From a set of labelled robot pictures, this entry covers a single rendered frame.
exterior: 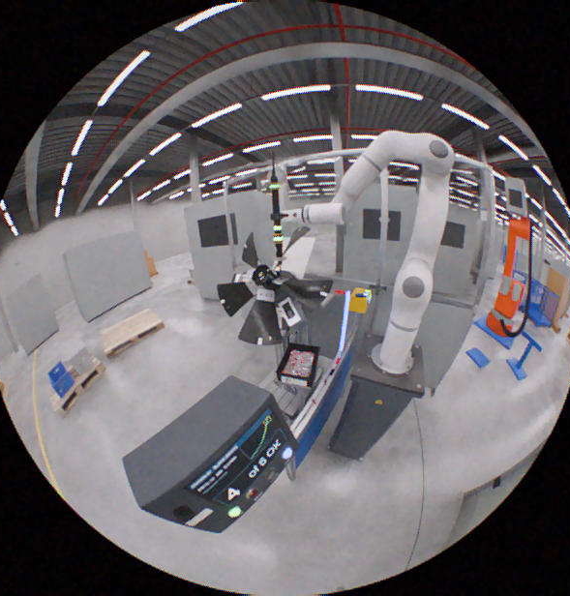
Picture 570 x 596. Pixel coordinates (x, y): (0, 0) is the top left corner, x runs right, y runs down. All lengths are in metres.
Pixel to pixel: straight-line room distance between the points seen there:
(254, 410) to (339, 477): 1.30
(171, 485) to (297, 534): 1.29
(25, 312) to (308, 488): 7.70
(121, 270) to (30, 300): 3.71
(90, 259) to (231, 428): 5.86
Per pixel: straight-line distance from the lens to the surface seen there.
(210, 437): 0.26
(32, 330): 7.61
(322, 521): 1.49
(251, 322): 0.87
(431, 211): 0.59
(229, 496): 0.33
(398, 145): 0.65
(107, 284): 6.10
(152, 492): 0.28
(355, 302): 1.01
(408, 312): 0.62
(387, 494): 1.60
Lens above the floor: 1.48
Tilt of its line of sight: 25 degrees down
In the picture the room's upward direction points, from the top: 4 degrees counter-clockwise
